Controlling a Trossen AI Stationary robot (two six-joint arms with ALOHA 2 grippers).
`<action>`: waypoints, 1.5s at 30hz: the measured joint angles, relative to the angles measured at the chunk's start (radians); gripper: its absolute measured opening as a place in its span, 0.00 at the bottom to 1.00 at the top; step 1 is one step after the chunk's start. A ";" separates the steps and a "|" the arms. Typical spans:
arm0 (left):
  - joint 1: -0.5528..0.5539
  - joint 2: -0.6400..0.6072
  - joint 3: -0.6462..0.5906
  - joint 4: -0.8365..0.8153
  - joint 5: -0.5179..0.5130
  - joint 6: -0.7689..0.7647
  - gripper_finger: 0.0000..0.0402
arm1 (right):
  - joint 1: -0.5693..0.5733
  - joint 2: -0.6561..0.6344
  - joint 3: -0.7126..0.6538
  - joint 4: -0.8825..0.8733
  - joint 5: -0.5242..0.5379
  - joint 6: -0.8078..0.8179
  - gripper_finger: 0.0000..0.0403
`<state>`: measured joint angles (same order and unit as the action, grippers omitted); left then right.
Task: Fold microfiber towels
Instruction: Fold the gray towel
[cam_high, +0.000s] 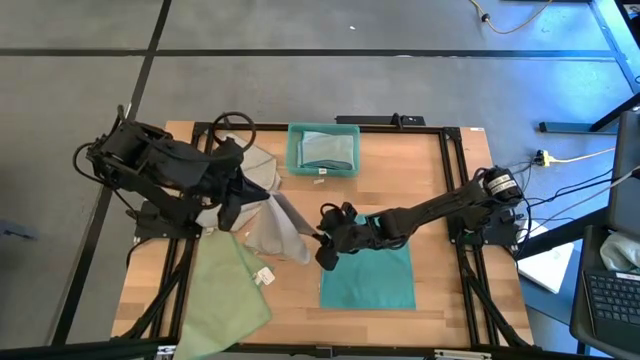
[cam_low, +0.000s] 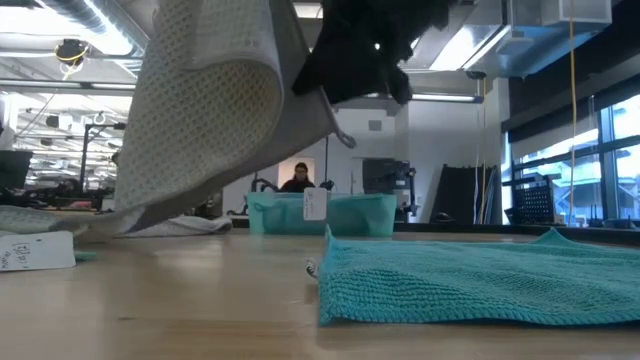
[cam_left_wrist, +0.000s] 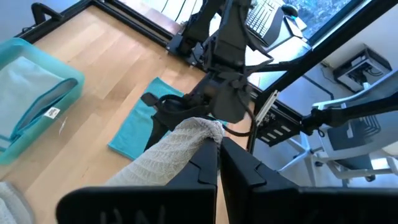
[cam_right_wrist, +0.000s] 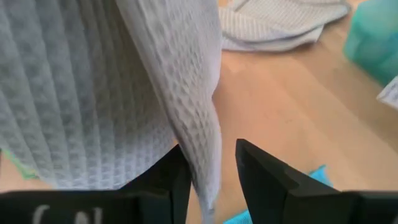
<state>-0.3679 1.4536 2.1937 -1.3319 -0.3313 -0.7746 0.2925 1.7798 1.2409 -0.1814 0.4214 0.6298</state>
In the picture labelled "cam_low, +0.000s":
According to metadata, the teal translucent plastic bin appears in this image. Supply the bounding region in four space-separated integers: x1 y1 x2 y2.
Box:
246 192 398 238

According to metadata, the grey waffle microfiber towel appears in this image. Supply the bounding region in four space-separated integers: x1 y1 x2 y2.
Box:
74 0 358 239
0 204 234 239

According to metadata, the silver ventilation duct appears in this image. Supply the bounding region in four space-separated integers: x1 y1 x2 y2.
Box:
42 0 151 56

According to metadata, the white bin label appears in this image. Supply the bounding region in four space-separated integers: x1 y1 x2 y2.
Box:
302 187 329 222

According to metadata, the black equipment cabinet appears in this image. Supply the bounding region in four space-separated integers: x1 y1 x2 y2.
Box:
362 158 418 223

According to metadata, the person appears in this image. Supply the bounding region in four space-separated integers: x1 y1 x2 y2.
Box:
278 161 317 194

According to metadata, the black pegboard rack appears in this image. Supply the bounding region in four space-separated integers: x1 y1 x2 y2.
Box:
504 174 557 225

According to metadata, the teal microfiber towel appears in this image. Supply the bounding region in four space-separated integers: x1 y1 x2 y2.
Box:
305 224 640 327

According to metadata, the white paper towel tag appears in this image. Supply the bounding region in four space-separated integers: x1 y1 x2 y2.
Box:
0 229 77 273

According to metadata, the black background monitor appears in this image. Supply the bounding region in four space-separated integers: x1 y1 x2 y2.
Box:
0 149 34 190

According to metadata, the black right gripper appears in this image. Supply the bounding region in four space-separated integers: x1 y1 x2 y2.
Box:
291 0 451 105

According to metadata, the black leaning panel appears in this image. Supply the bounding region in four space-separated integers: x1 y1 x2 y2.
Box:
429 164 501 225

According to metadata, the yellow hanging cord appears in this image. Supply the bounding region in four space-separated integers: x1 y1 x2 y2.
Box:
568 0 578 226

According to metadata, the yellow ceiling cable reel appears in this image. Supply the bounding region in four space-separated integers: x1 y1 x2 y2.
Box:
53 38 91 81

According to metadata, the long ceiling light tube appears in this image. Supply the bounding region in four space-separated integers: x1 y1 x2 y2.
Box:
0 78 485 105

